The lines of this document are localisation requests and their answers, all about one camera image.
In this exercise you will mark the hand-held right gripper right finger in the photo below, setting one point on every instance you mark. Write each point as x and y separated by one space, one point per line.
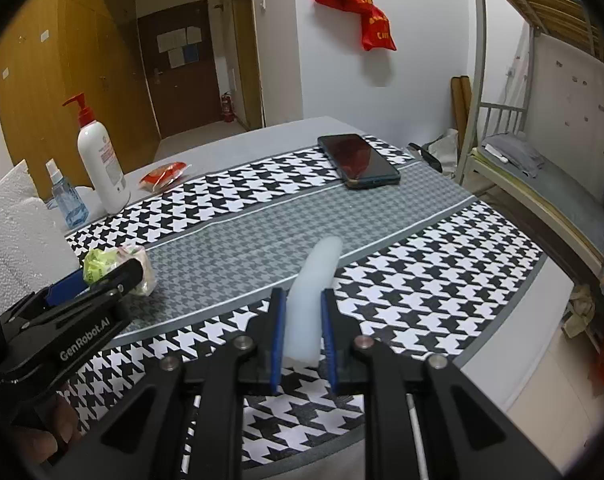
330 340

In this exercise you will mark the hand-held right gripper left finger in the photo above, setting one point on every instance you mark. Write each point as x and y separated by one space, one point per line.
277 340

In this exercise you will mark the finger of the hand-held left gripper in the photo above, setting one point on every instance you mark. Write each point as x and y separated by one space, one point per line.
67 287
124 275

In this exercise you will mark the green white soft packet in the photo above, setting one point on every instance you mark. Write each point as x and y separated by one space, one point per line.
99 260

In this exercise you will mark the white soft silicone strip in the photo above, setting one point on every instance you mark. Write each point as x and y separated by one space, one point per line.
307 300

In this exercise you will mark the white foam box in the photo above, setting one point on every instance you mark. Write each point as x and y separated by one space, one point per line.
22 240

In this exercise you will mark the person's left hand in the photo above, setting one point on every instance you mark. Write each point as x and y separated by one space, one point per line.
42 440

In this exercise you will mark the clear blue spray bottle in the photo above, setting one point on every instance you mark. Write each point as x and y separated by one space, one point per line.
69 205

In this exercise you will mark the red snack packet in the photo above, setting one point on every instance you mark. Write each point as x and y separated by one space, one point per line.
163 175

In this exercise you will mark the white red pump lotion bottle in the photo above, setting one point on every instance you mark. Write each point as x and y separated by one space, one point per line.
102 160

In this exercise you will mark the houndstooth tablecloth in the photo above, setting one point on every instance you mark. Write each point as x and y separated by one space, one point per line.
262 220

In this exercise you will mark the dark smartphone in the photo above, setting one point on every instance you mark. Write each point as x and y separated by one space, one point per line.
357 160

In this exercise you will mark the dark brown entrance door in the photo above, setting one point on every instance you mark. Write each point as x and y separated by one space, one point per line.
182 95

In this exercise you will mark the red fire extinguisher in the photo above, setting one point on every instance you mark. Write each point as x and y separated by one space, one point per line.
227 107

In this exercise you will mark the white door notice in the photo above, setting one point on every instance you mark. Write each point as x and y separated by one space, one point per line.
194 35
176 59
172 41

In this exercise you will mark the white plastic bag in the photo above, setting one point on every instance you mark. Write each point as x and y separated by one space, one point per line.
449 147

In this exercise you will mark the blue door notice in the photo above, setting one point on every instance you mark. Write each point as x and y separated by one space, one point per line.
190 54

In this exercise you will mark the wooden wardrobe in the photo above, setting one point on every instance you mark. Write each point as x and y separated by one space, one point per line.
57 35

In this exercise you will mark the beige crumpled cloth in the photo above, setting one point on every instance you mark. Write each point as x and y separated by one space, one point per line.
579 315

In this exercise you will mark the metal bunk bed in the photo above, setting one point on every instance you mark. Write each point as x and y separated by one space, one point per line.
546 195

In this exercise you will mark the wooden side door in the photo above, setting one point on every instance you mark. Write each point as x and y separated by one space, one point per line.
247 45

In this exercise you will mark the wooden planks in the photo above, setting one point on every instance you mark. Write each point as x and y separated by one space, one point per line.
460 110

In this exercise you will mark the grey folded clothing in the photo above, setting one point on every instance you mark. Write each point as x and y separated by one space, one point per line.
519 152

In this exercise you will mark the small red plastic bag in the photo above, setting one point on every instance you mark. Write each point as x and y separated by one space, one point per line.
376 30

